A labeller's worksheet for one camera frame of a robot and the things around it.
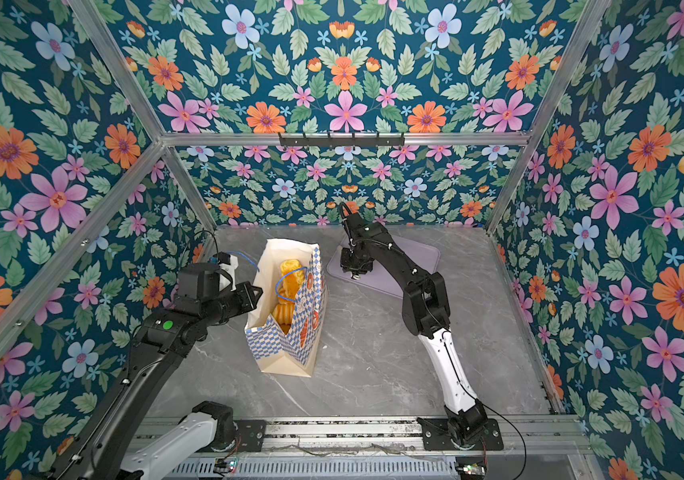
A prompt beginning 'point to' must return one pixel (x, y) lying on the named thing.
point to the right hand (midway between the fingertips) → (347, 266)
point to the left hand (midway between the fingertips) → (265, 284)
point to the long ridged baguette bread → (283, 313)
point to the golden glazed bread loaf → (291, 282)
